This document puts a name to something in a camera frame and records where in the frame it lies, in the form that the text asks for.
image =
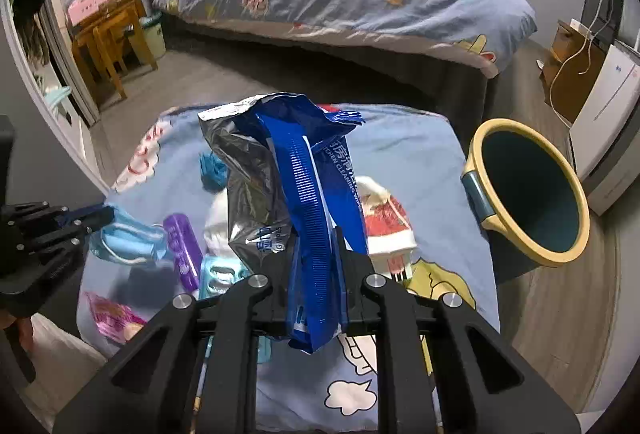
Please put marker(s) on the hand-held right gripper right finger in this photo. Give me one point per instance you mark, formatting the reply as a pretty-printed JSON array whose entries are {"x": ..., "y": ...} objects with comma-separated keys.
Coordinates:
[{"x": 338, "y": 274}]

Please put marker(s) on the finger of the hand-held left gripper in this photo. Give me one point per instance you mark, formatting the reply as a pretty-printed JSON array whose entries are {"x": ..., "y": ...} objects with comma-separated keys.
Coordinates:
[
  {"x": 50, "y": 214},
  {"x": 50, "y": 249}
]

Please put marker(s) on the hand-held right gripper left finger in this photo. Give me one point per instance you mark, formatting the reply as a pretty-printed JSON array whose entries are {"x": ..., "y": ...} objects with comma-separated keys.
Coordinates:
[{"x": 272, "y": 286}]

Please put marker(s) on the light blue plastic packet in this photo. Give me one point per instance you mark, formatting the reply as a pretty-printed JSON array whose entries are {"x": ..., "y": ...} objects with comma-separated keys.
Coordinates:
[{"x": 130, "y": 239}]

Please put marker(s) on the pink snack packet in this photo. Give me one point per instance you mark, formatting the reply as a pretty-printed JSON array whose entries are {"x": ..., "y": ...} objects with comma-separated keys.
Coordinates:
[{"x": 112, "y": 316}]

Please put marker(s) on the blue wet wipes packet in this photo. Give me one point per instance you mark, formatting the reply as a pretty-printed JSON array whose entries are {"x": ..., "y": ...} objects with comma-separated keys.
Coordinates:
[{"x": 300, "y": 174}]

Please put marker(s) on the yellow rimmed teal bin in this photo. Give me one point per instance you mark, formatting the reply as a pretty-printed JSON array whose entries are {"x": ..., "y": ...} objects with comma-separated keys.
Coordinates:
[{"x": 530, "y": 194}]

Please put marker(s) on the pale teal white pack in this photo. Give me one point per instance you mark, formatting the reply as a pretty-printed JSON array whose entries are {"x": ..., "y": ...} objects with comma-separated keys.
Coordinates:
[{"x": 222, "y": 274}]

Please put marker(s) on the white crumpled tissue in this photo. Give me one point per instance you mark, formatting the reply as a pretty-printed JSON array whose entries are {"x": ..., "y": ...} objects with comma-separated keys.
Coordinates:
[{"x": 217, "y": 226}]

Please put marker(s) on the purple packet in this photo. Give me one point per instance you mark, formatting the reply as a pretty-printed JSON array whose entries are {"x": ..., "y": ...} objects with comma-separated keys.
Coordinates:
[{"x": 182, "y": 249}]

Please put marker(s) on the teal crumpled wrapper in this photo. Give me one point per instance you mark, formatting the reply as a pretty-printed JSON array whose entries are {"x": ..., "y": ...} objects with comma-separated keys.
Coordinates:
[{"x": 212, "y": 171}]

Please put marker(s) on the wardrobe door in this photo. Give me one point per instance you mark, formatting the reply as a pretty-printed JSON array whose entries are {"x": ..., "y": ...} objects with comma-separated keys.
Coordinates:
[{"x": 50, "y": 78}]

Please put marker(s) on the wooden nightstand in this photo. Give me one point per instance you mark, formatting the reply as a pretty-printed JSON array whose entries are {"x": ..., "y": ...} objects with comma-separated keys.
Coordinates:
[{"x": 82, "y": 48}]

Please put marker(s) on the wooden stool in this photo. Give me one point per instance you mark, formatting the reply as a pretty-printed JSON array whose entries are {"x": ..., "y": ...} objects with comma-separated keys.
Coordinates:
[{"x": 112, "y": 38}]

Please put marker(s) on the white and green bin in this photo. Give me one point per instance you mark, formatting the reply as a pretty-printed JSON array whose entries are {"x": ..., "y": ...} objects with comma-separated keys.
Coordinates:
[{"x": 152, "y": 38}]

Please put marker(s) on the pink box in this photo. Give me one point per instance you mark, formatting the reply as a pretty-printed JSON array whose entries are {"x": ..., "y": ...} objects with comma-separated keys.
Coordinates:
[{"x": 85, "y": 8}]

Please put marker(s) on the grey bed base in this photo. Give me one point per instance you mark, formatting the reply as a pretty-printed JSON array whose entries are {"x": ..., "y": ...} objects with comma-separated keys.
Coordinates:
[{"x": 400, "y": 63}]

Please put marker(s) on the white air purifier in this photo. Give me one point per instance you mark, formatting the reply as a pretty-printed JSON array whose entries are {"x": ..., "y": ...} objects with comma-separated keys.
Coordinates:
[{"x": 610, "y": 123}]

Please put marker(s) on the wooden cabinet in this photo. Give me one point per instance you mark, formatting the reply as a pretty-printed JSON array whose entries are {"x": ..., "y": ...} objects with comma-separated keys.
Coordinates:
[{"x": 562, "y": 58}]

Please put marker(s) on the white power strip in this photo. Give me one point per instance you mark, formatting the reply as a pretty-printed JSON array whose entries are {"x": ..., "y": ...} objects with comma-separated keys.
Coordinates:
[{"x": 580, "y": 27}]

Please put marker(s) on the dark screen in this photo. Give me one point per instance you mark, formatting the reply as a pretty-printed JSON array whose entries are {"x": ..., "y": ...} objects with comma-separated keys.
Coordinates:
[{"x": 600, "y": 3}]

